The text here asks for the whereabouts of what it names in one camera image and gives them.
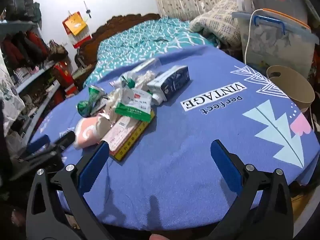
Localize white printed cloth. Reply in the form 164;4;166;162
0;47;25;123

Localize green white packet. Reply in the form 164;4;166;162
114;76;155;123

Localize yellow red wall calendar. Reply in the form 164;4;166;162
62;11;92;49

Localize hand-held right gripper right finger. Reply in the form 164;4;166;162
210;139;293;240

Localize blue printed tablecloth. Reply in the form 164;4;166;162
27;46;320;230

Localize carved wooden headboard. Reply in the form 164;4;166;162
75;13;162;85

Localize clear storage box orange lid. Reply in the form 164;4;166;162
231;8;320;79

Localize red folded clothes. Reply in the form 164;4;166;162
1;30;49;70

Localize small white bottle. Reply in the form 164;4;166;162
152;92;165;105

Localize green crushed can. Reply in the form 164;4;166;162
77;85;108;118

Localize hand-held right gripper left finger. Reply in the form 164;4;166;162
26;141;110;240

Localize teal patterned bed sheet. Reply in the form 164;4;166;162
82;17;218;88

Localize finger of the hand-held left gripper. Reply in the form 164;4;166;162
26;134;50;154
49;131;76;152

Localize dark bundled clothes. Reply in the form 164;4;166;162
5;0;42;23

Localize box with yellow edge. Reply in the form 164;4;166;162
101;114;155;162

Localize pink white soft packet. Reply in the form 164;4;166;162
72;116;110;150

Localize red box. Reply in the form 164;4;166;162
54;61;77;97

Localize clear plastic bag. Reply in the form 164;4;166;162
121;57;162;80

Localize beige round bin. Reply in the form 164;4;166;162
266;65;315;113

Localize white mug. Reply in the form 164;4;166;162
234;0;254;13

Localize checked pillow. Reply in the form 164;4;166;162
190;0;253;48

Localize grey storage shelf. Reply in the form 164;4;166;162
0;21;63;140

